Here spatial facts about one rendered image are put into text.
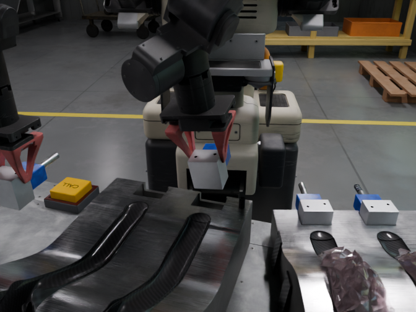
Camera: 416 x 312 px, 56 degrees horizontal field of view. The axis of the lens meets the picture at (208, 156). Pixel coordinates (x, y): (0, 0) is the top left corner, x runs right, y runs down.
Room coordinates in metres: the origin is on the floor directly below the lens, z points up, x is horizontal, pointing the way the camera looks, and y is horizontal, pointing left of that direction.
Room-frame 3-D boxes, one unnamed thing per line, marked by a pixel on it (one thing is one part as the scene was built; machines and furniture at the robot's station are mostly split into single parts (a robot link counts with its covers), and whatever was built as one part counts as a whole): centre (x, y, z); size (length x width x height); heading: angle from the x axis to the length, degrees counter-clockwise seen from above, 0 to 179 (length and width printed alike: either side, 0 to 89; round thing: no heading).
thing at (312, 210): (0.61, -0.18, 0.85); 0.13 x 0.05 x 0.05; 179
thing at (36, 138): (0.54, 0.30, 0.99); 0.07 x 0.07 x 0.09; 72
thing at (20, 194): (0.58, 0.30, 0.93); 0.13 x 0.05 x 0.05; 161
